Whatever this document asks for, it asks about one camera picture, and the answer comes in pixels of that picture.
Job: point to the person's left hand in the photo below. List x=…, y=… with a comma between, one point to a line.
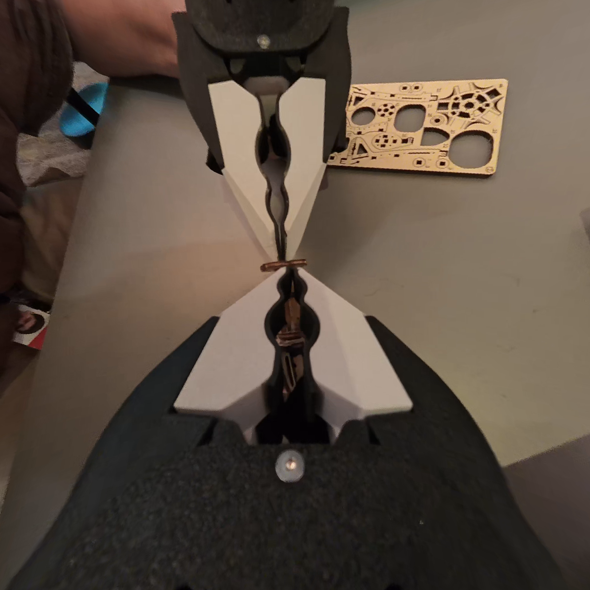
x=124, y=37

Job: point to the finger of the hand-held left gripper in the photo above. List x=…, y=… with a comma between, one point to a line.
x=306, y=138
x=233, y=138

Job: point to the laser-cut wooden parts sheet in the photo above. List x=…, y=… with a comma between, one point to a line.
x=396, y=161

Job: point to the person's left forearm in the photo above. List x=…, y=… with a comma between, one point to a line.
x=32, y=55

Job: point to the blue plastic object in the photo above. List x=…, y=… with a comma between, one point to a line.
x=87, y=99

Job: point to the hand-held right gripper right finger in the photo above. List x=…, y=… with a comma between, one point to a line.
x=359, y=368

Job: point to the crumpled white bag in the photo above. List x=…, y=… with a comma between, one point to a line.
x=50, y=156

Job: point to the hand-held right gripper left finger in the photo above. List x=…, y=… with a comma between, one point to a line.
x=226, y=368

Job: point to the red printed packet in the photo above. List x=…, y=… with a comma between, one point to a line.
x=27, y=322

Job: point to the small wooden model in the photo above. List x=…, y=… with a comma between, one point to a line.
x=276, y=266

